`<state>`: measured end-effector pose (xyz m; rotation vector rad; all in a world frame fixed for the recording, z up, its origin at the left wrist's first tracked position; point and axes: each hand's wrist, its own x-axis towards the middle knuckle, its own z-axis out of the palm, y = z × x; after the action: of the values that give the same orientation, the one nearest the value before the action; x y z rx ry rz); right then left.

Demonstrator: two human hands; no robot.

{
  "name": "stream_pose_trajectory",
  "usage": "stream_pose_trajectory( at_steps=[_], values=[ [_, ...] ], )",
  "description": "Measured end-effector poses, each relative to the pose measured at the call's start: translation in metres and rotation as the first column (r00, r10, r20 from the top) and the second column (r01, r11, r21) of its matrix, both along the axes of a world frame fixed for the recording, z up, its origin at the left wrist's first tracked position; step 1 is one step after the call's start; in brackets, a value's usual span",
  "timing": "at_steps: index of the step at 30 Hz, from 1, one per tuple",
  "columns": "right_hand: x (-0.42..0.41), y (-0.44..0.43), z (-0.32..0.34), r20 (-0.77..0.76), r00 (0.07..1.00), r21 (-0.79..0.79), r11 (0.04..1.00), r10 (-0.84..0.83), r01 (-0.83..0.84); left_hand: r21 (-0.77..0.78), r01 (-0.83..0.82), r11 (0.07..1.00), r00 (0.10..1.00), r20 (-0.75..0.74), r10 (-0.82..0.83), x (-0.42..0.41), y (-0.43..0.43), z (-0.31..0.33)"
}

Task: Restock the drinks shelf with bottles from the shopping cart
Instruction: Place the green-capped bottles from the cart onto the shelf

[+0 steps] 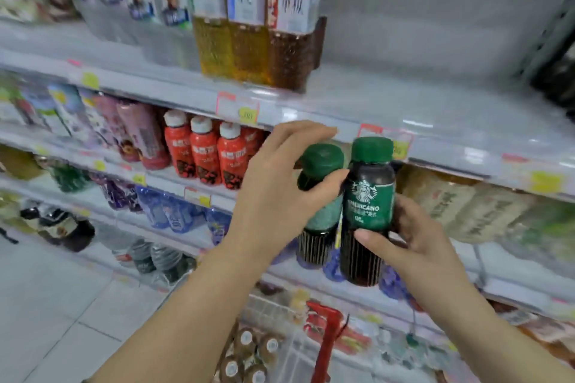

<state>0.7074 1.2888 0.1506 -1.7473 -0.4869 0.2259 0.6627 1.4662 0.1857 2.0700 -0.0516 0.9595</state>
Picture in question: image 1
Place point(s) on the person's right thumb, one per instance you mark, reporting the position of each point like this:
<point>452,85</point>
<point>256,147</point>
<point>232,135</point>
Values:
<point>375,240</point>

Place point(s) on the row of clear labelled bottles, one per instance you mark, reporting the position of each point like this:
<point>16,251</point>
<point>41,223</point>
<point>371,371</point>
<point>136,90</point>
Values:
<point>134,1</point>

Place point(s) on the amber tea bottle blue-edged label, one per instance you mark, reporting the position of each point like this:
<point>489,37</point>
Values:
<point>249,46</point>

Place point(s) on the person's right hand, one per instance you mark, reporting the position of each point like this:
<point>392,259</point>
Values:
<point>422,257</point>

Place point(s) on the red bottle white cap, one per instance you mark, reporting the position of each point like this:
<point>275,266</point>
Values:
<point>232,162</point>
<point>205,156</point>
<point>253,140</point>
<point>179,149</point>

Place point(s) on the dark round bottle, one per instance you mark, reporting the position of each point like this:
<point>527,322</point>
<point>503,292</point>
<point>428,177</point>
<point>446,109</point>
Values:
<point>63,228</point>

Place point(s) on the yellow tea bottle white label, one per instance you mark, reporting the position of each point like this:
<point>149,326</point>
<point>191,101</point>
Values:
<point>211,37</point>

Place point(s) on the row of blue drink bottles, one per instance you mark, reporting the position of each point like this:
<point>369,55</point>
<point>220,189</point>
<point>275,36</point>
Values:
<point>170,212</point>

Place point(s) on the row of green labelled bottles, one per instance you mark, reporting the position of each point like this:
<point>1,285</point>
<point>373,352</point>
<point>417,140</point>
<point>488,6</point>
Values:
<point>546,230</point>

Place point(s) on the green cap coffee bottle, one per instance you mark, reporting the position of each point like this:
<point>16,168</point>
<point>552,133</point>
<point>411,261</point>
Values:
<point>321,216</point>
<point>366,212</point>

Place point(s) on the row of beige labelled bottles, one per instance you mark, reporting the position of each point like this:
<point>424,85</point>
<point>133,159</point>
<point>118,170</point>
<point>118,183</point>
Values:
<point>467,207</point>

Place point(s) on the row of colourful drink bottles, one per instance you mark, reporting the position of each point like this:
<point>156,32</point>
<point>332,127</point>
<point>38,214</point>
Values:
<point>49,111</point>

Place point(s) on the green drink bottle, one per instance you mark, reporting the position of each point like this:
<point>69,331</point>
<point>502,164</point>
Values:
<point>69,177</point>

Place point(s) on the clear water bottle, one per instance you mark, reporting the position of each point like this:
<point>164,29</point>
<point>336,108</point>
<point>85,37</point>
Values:
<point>141,257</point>
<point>173,264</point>

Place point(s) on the yellow price tag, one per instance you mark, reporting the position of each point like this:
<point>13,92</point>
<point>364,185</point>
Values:
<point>248,115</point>
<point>400,149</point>
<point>90,80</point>
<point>546,182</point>

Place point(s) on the dark tea bottle red-edged label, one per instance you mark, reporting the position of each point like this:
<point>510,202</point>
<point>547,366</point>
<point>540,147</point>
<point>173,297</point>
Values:
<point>292,55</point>

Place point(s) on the person's left hand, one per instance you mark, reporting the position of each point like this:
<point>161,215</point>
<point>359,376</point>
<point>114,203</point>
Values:
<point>265,198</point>

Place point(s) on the pink drink bottle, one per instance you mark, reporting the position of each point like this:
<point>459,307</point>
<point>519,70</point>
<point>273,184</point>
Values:
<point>112,122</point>
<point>146,136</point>

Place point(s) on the white store shelf unit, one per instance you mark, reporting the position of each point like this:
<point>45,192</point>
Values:
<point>359,97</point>

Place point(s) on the purple drink bottle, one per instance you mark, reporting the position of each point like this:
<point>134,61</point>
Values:
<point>117,193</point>

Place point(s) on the person's left forearm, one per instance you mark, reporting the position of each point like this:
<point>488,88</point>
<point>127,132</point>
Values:
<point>188,324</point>

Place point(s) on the yellow drink bottle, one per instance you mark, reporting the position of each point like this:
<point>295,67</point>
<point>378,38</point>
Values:
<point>18,165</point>

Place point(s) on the person's right forearm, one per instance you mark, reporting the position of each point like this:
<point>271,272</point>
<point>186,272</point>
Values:
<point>494,338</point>

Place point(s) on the person's left thumb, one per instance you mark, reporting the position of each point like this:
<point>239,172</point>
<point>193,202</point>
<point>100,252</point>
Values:
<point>325,184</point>

